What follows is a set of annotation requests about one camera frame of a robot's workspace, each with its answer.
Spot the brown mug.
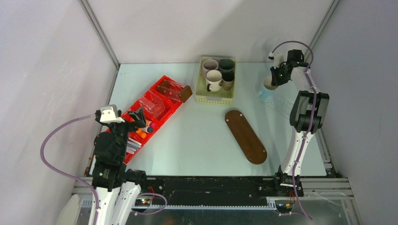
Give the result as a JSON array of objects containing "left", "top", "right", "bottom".
[{"left": 222, "top": 72, "right": 235, "bottom": 91}]

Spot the orange toothpaste tube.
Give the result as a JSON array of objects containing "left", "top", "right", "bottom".
[{"left": 136, "top": 129, "right": 147, "bottom": 139}]

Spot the brown oval wooden tray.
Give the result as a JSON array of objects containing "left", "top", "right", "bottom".
[{"left": 224, "top": 110, "right": 268, "bottom": 165}]

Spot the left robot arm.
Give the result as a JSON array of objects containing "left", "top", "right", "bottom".
[{"left": 89, "top": 105, "right": 148, "bottom": 225}]

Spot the dark green mug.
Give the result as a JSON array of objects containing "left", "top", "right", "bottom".
[{"left": 218, "top": 58, "right": 235, "bottom": 74}]

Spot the red divided organizer bin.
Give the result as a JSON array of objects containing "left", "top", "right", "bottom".
[{"left": 122, "top": 75, "right": 182, "bottom": 164}]

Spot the dark blue capped tube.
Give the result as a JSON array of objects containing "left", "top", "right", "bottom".
[{"left": 141, "top": 126, "right": 154, "bottom": 133}]

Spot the cream plastic basket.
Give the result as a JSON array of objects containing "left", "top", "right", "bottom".
[{"left": 195, "top": 56, "right": 236, "bottom": 105}]

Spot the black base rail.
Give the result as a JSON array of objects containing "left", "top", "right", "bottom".
[{"left": 142, "top": 176, "right": 294, "bottom": 208}]

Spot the light blue mug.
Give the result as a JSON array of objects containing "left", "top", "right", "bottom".
[{"left": 258, "top": 76, "right": 277, "bottom": 100}]

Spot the pink capped tube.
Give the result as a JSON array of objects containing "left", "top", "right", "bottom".
[{"left": 148, "top": 122, "right": 156, "bottom": 128}]

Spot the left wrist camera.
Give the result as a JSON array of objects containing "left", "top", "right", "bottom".
[{"left": 95, "top": 104, "right": 125, "bottom": 124}]

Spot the clear textured acrylic tray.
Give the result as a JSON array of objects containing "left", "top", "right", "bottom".
[{"left": 138, "top": 90, "right": 166, "bottom": 118}]

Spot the white toothbrush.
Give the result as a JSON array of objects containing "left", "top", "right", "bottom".
[{"left": 126, "top": 139, "right": 141, "bottom": 154}]

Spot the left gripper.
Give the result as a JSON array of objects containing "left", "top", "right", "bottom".
[{"left": 107, "top": 106, "right": 146, "bottom": 159}]

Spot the white mug black handle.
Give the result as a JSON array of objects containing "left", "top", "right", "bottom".
[{"left": 206, "top": 70, "right": 222, "bottom": 92}]

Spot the pink white mug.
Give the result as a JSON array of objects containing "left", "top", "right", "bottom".
[{"left": 201, "top": 59, "right": 218, "bottom": 77}]

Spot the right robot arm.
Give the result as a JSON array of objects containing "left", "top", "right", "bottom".
[{"left": 270, "top": 61, "right": 329, "bottom": 196}]

